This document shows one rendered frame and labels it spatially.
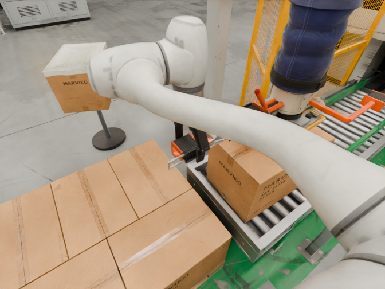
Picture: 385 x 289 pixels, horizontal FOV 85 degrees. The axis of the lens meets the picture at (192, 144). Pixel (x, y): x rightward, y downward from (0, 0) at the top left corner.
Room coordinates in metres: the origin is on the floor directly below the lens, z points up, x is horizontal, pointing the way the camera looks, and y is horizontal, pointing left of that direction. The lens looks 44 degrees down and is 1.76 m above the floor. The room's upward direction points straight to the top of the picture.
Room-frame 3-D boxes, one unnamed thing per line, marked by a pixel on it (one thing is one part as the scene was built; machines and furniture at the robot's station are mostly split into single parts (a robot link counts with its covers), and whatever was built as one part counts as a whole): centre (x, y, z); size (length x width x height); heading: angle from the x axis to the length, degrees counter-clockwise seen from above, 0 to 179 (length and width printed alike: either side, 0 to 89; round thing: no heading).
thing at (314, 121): (0.82, -0.52, 1.11); 0.34 x 0.10 x 0.05; 125
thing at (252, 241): (0.70, -0.17, 0.58); 0.70 x 0.03 x 0.06; 34
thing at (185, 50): (0.54, 0.02, 1.56); 0.13 x 0.11 x 0.16; 117
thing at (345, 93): (1.78, -1.27, 0.60); 1.60 x 0.10 x 0.09; 124
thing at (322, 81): (0.89, -0.47, 1.33); 0.23 x 0.23 x 0.04
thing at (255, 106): (0.75, -0.26, 1.21); 0.10 x 0.08 x 0.06; 35
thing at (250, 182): (0.90, -0.46, 0.75); 0.60 x 0.40 x 0.40; 122
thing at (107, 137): (1.91, 1.02, 0.31); 0.40 x 0.40 x 0.62
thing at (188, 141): (0.55, 0.02, 1.21); 0.08 x 0.07 x 0.05; 125
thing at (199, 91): (0.54, 0.01, 1.45); 0.09 x 0.09 x 0.06
